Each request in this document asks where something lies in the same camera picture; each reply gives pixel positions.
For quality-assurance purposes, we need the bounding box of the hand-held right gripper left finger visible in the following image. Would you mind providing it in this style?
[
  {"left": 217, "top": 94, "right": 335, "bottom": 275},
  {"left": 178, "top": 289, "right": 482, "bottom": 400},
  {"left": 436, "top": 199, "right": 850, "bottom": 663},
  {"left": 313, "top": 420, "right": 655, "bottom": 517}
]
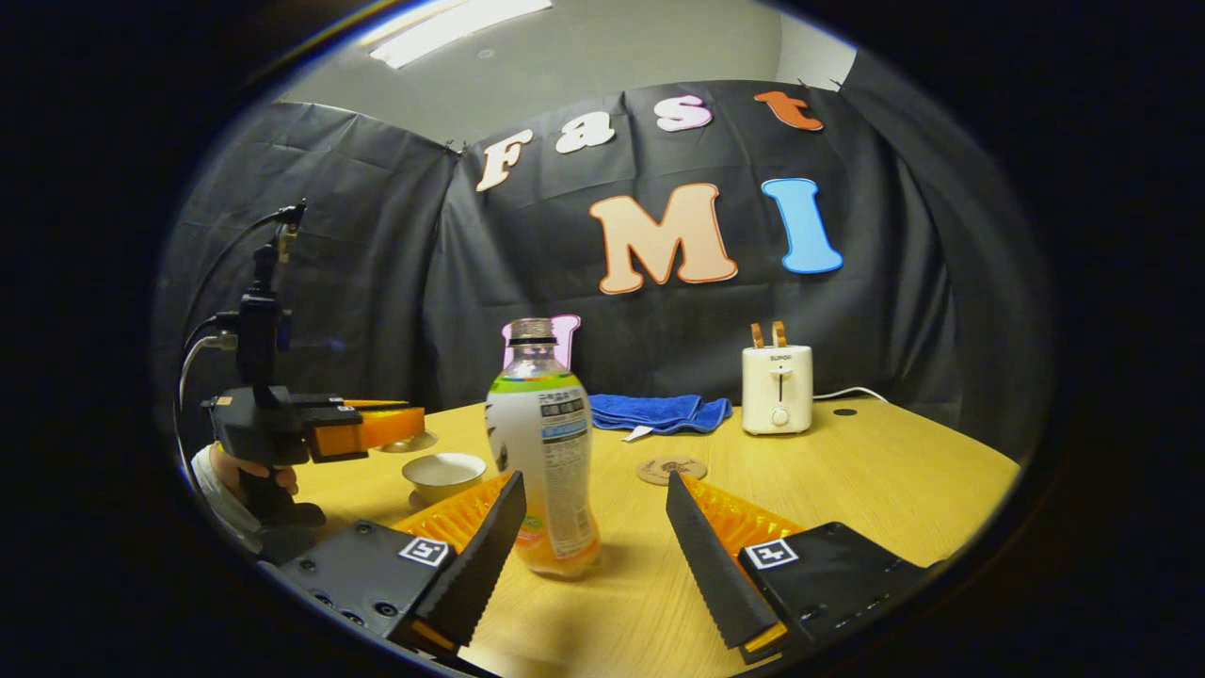
[{"left": 278, "top": 471, "right": 528, "bottom": 662}]

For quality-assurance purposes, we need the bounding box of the white toaster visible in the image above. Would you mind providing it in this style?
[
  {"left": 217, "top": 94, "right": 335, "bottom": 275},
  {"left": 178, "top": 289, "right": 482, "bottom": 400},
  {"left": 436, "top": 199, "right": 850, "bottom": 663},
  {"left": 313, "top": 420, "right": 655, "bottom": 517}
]
[{"left": 742, "top": 345, "right": 814, "bottom": 436}]

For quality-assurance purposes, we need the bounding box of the white teacup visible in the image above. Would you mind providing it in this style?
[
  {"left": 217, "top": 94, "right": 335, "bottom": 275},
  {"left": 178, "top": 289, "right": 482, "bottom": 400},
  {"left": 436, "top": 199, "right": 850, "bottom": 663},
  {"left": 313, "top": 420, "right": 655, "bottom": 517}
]
[{"left": 402, "top": 453, "right": 488, "bottom": 504}]

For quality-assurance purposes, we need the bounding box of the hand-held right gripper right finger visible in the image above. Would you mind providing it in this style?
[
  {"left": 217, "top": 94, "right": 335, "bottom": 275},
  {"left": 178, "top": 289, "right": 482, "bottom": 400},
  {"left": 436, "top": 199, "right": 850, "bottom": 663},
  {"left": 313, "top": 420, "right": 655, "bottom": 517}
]
[{"left": 666, "top": 471, "right": 961, "bottom": 665}]

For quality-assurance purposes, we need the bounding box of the clear water bottle white label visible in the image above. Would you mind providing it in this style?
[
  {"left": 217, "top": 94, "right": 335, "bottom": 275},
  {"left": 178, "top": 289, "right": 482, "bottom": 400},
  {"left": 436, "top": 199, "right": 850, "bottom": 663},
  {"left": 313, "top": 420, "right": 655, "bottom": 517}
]
[{"left": 485, "top": 318, "right": 602, "bottom": 579}]

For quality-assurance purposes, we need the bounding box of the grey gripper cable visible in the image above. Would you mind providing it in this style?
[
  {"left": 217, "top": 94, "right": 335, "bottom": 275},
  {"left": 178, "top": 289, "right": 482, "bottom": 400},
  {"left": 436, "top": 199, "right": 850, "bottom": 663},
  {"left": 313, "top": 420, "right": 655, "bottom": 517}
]
[{"left": 177, "top": 331, "right": 238, "bottom": 415}]

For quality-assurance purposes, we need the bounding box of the blue folded towel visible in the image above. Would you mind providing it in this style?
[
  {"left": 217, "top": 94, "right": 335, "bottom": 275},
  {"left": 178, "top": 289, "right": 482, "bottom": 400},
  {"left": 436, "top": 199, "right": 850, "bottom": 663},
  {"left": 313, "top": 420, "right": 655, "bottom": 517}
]
[{"left": 588, "top": 394, "right": 733, "bottom": 443}]

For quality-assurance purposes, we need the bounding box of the ceiling light panel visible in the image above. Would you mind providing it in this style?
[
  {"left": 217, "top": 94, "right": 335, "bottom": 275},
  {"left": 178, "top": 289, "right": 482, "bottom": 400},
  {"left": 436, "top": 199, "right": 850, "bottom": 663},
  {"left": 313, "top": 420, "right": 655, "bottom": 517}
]
[{"left": 367, "top": 0, "right": 554, "bottom": 70}]

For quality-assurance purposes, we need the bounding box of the round brown coaster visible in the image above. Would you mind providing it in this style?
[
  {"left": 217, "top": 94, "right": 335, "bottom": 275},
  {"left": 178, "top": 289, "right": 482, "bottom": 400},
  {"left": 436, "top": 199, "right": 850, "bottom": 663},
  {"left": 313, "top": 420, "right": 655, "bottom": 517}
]
[{"left": 636, "top": 458, "right": 709, "bottom": 487}]

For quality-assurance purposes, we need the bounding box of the black backdrop cloth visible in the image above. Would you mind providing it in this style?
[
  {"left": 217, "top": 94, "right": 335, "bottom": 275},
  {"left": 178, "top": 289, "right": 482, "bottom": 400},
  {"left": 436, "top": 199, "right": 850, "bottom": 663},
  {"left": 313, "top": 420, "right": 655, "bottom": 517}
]
[{"left": 151, "top": 47, "right": 1055, "bottom": 462}]

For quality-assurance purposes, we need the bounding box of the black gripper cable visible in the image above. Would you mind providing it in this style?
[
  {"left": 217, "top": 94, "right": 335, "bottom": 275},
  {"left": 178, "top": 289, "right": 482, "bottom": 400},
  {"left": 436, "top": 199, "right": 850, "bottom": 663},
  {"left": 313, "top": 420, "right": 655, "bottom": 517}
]
[{"left": 182, "top": 209, "right": 283, "bottom": 349}]

